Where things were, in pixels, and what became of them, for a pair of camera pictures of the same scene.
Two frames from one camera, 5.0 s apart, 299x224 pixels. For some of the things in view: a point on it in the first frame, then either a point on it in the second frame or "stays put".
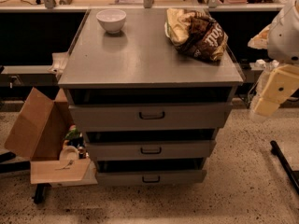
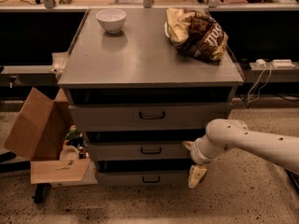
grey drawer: [154, 149] stays put
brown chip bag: [195, 33] stays put
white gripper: [285, 37] to [196, 153]
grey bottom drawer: [146, 177] stays put
